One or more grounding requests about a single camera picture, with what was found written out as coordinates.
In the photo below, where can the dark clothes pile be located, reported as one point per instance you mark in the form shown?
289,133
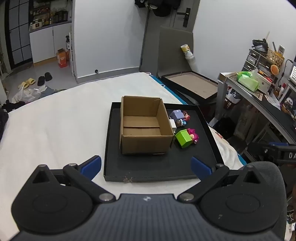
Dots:
9,111

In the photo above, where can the white plastic bag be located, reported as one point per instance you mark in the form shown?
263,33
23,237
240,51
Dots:
27,93

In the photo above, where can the red toy figure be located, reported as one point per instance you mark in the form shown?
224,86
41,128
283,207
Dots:
186,116

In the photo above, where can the black door lock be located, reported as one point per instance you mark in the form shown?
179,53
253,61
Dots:
186,16

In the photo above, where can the black shallow tray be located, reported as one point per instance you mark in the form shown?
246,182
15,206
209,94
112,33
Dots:
150,166

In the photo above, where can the black desk mat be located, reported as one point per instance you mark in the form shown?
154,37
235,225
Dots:
275,113

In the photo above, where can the green toy box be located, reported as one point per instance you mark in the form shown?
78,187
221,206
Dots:
183,139

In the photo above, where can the clear drawer organizer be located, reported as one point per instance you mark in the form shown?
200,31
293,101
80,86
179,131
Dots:
253,60

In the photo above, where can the pink toy figure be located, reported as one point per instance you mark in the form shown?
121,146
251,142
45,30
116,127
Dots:
193,134

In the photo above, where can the black framed glass door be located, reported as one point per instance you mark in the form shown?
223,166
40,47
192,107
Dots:
19,34

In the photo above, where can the grey desk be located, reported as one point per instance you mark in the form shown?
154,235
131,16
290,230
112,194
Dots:
259,102

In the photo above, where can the purple toy block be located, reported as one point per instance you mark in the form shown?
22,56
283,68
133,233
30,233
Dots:
177,114

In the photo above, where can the grey leaning board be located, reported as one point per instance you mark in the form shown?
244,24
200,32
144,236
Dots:
173,51

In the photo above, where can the orange fruit toy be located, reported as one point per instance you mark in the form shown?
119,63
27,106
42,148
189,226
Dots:
274,69

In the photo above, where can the black slipper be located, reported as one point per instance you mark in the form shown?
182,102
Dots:
48,76
41,80

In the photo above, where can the white block toy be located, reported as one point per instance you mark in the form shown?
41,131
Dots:
172,124

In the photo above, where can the orange carton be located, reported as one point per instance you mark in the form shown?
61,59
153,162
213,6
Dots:
62,59

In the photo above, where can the patterned desk cloth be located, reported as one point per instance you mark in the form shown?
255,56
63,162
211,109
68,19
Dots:
232,77

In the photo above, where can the row of kitchen shelf goods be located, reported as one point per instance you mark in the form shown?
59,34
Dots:
49,16

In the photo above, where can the yellow label canister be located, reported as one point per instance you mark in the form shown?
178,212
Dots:
186,51

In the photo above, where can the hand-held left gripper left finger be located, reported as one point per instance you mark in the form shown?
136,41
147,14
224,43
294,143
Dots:
91,165

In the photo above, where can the white remote control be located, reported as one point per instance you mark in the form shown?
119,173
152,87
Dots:
281,49

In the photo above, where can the green tissue pack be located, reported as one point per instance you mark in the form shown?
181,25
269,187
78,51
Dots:
247,82

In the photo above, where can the dark hanging clothes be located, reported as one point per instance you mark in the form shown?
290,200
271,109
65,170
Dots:
161,7

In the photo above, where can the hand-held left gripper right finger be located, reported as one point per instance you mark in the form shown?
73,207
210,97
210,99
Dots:
200,168

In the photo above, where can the black lid with brown inside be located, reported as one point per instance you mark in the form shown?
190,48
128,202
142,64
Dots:
192,83

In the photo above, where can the white plastic cup stack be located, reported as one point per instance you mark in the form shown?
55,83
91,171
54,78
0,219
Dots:
191,62

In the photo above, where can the brown-haired toy figure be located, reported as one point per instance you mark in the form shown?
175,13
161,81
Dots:
180,123

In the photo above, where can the panda figurine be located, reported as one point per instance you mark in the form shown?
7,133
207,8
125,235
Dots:
288,104

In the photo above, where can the black spray bottle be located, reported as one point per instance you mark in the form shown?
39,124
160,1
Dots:
68,42

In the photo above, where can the wicker basket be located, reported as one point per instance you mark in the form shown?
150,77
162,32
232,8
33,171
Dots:
275,58

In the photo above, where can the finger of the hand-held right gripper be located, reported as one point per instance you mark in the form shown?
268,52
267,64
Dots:
276,144

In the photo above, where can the white floor cabinet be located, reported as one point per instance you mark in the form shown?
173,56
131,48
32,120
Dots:
46,44

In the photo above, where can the yellow slipper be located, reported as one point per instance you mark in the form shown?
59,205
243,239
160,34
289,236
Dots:
31,81
23,85

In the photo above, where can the grey door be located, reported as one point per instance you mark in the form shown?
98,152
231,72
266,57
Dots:
152,46

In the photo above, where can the cardboard box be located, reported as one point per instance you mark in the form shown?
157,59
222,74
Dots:
141,125

